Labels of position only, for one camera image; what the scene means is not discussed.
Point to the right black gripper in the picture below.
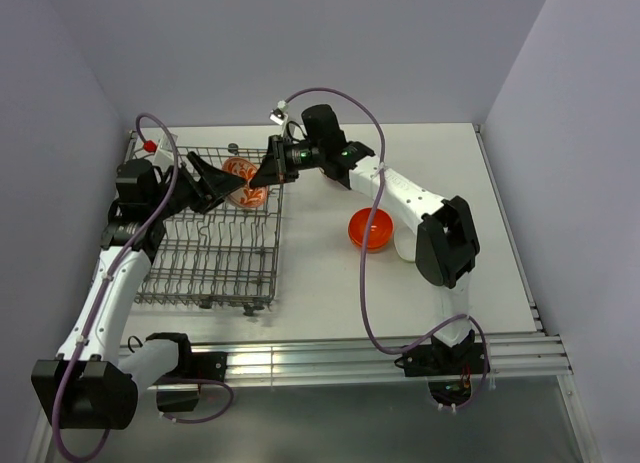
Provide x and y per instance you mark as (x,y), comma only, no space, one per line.
(274,168)

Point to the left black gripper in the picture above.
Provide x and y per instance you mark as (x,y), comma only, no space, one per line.
(205,192)

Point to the orange floral pattern bowl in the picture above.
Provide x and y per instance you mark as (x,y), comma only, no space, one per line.
(245,197)

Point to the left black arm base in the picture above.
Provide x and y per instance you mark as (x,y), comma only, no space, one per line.
(179,393)

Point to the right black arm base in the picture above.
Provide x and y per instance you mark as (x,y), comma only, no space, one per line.
(458,364)

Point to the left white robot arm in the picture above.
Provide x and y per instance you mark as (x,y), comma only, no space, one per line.
(87,385)

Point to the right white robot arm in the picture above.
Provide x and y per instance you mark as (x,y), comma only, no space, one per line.
(446,242)

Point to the plain orange bowl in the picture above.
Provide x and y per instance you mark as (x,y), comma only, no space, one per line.
(380,233)

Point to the white square bowl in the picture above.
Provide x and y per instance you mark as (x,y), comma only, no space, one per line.
(405,244)

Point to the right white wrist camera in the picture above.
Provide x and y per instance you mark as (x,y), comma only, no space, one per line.
(280,116)

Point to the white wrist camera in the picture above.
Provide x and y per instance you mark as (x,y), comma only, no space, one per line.
(160,152)
(280,116)

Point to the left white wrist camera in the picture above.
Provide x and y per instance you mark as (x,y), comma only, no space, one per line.
(160,152)

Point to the grey wire dish rack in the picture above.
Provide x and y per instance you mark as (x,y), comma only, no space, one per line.
(225,258)

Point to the aluminium mounting rail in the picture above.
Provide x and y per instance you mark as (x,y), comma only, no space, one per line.
(333,362)

